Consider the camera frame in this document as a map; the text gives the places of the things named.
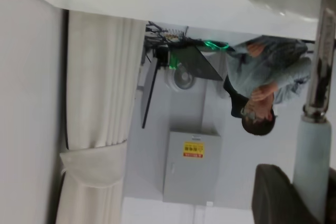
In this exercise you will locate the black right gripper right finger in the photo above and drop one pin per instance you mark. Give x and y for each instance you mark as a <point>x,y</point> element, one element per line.
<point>333,197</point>

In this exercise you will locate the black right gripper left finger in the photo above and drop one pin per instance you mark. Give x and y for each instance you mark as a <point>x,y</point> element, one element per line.
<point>278,200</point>

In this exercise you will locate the grey metal electrical cabinet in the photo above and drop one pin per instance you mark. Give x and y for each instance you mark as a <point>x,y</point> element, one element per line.
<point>183,179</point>

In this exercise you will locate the person in grey shirt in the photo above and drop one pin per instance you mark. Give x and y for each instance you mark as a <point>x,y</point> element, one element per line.
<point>262,72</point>

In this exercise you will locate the white round fan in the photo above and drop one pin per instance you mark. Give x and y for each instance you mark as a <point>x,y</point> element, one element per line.
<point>183,78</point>

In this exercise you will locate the green glowing light strip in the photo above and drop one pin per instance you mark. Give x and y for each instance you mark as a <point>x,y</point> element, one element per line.
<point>218,45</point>

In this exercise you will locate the white pleated curtain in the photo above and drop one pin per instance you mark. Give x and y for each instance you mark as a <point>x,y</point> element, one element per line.
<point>99,90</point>

